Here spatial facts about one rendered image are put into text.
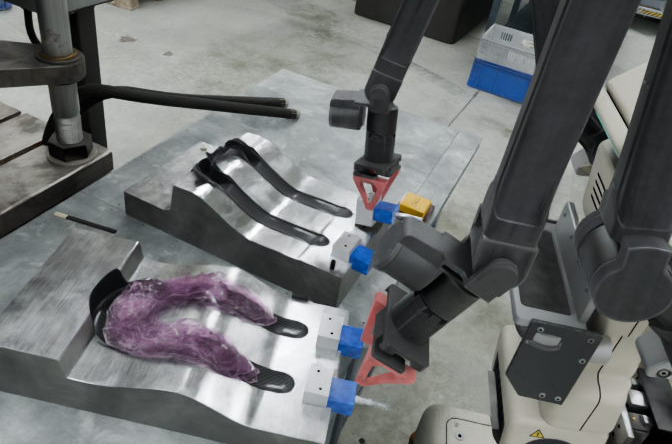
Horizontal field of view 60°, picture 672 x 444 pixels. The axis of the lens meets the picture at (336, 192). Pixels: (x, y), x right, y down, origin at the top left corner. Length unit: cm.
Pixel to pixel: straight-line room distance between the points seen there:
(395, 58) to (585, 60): 52
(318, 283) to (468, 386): 115
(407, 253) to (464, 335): 166
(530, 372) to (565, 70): 53
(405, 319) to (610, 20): 39
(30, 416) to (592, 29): 88
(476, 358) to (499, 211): 166
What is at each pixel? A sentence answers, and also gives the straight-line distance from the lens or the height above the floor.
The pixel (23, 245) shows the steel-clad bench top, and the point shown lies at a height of 80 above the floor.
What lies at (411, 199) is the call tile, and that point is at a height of 84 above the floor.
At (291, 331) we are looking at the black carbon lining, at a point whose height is 85.
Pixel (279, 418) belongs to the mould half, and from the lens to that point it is 90.
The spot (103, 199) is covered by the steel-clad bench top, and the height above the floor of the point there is 80.
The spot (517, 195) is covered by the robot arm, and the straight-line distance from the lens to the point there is 59.
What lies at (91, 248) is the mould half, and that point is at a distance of 106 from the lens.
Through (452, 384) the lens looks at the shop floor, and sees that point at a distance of 212.
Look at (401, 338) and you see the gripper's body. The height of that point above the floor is 108.
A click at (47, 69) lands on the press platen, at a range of 138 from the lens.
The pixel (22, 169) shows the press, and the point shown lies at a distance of 151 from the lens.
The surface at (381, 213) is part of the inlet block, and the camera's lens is 114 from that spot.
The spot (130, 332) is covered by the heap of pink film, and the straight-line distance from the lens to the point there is 94.
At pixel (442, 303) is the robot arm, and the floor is 115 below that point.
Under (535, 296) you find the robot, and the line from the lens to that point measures 91.
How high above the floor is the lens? 161
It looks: 35 degrees down
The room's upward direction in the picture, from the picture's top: 10 degrees clockwise
